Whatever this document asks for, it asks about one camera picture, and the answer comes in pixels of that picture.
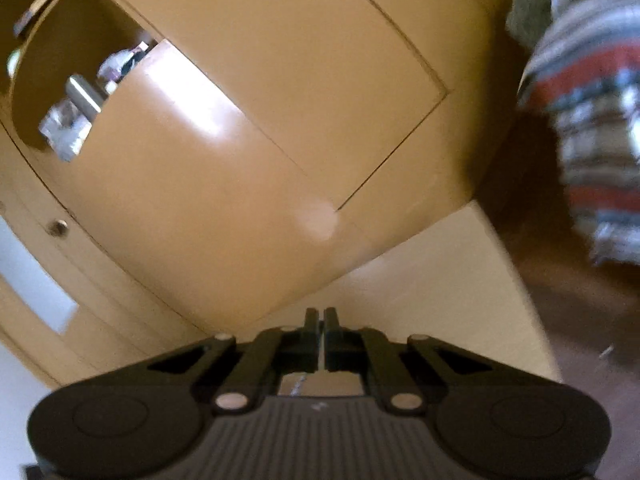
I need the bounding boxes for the grey patterned cloth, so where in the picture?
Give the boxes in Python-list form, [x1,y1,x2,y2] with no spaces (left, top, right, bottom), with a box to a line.
[505,0,571,51]

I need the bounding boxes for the silver cylinder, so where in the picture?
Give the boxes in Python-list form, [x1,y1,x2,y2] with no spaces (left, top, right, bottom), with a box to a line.
[66,74,104,122]

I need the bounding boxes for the wooden door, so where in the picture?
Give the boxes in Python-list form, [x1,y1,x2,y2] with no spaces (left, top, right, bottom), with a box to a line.
[0,125,216,391]

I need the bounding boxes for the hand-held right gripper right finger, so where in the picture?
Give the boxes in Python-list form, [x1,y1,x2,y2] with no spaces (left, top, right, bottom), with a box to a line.
[324,307,492,415]

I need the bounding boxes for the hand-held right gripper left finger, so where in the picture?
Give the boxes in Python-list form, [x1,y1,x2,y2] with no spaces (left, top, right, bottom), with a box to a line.
[147,307,321,415]

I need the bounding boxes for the wooden wardrobe cabinet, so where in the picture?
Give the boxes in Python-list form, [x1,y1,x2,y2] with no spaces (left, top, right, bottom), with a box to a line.
[0,0,516,341]

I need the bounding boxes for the striped cloth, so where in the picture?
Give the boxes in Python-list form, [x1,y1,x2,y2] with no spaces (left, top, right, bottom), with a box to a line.
[517,0,640,266]

